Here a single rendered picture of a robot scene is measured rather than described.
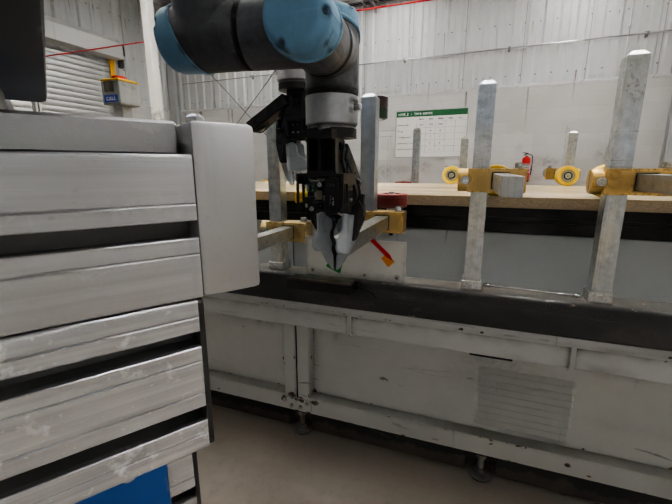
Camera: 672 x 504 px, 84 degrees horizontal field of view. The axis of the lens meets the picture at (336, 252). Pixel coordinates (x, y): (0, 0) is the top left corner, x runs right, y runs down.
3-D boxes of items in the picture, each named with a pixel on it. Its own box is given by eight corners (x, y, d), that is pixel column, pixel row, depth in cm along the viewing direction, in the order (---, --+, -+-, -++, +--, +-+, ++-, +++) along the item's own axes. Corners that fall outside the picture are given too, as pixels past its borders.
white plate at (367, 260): (404, 283, 90) (406, 242, 88) (305, 273, 98) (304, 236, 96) (404, 283, 90) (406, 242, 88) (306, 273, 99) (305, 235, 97)
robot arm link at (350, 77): (293, -2, 47) (312, 23, 55) (295, 91, 50) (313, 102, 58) (354, -8, 46) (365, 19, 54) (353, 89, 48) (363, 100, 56)
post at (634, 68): (609, 304, 77) (652, 47, 66) (589, 302, 78) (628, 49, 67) (603, 298, 80) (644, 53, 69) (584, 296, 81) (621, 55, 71)
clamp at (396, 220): (402, 234, 88) (403, 212, 87) (347, 230, 92) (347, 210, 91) (406, 230, 93) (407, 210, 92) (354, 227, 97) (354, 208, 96)
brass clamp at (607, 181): (678, 196, 68) (683, 168, 67) (591, 194, 73) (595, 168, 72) (662, 194, 74) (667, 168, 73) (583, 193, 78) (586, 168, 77)
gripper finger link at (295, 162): (305, 185, 81) (304, 141, 79) (280, 185, 83) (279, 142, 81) (310, 184, 84) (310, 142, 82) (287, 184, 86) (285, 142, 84)
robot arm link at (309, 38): (229, 59, 40) (270, 82, 50) (332, 51, 37) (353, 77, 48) (225, -26, 38) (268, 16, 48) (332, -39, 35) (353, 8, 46)
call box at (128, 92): (121, 106, 107) (117, 76, 105) (103, 107, 109) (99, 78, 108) (141, 109, 113) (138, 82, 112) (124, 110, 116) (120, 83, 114)
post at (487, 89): (477, 304, 86) (497, 78, 75) (461, 302, 87) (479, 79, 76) (477, 299, 89) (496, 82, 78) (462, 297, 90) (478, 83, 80)
